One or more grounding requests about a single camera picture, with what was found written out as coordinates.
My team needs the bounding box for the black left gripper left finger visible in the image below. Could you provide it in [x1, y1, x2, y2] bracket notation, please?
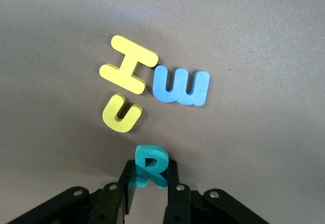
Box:
[7, 159, 137, 224]

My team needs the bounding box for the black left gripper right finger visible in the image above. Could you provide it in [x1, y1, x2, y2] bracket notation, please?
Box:
[162, 159, 270, 224]

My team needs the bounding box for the teal foam capital R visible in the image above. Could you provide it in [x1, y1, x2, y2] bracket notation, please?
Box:
[134, 144, 170, 189]

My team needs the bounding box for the yellow foam lowercase u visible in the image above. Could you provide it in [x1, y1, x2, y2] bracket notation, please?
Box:
[101, 93, 143, 134]

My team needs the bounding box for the blue foam lowercase m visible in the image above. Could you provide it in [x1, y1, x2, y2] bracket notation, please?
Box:
[152, 65, 211, 107]

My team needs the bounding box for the yellow foam capital H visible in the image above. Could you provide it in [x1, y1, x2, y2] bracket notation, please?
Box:
[99, 35, 159, 95]

